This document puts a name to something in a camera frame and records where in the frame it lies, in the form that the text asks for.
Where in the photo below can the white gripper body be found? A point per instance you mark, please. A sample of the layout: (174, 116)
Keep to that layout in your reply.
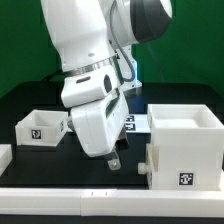
(98, 124)

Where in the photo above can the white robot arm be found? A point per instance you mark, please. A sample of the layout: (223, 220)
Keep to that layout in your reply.
(87, 34)

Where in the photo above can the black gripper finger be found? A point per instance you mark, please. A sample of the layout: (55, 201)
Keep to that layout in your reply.
(113, 160)
(122, 142)

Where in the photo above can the white left fence block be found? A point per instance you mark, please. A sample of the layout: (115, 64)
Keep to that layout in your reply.
(5, 157)

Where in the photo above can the white drawer box frame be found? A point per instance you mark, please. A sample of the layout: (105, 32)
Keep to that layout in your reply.
(186, 147)

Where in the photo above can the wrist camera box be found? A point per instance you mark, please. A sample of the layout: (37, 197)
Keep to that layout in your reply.
(90, 86)

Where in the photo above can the white small drawer with knob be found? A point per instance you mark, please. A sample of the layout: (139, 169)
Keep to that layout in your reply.
(146, 166)

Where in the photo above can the white front fence rail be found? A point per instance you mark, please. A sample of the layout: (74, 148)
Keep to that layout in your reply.
(112, 202)

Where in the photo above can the white marker sheet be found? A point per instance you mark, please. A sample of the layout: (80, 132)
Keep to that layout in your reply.
(137, 123)

